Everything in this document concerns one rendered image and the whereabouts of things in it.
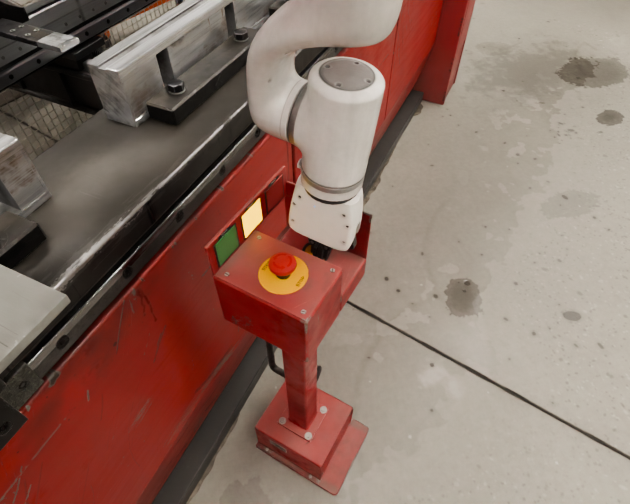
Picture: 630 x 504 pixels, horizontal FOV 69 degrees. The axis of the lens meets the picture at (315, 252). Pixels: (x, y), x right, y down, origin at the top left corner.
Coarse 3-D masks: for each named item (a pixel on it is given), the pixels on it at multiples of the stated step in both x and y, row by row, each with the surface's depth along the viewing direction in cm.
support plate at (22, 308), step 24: (0, 264) 39; (0, 288) 38; (24, 288) 38; (48, 288) 38; (0, 312) 36; (24, 312) 36; (48, 312) 36; (0, 336) 35; (24, 336) 35; (0, 360) 33
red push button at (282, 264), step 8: (272, 256) 65; (280, 256) 65; (288, 256) 65; (272, 264) 64; (280, 264) 64; (288, 264) 64; (296, 264) 64; (272, 272) 64; (280, 272) 63; (288, 272) 63
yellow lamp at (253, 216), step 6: (258, 204) 69; (252, 210) 68; (258, 210) 70; (246, 216) 67; (252, 216) 69; (258, 216) 71; (246, 222) 68; (252, 222) 70; (258, 222) 71; (246, 228) 69; (252, 228) 70; (246, 234) 69
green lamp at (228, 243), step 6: (234, 228) 66; (228, 234) 65; (234, 234) 66; (222, 240) 64; (228, 240) 65; (234, 240) 67; (216, 246) 63; (222, 246) 65; (228, 246) 66; (234, 246) 68; (222, 252) 65; (228, 252) 67; (222, 258) 66
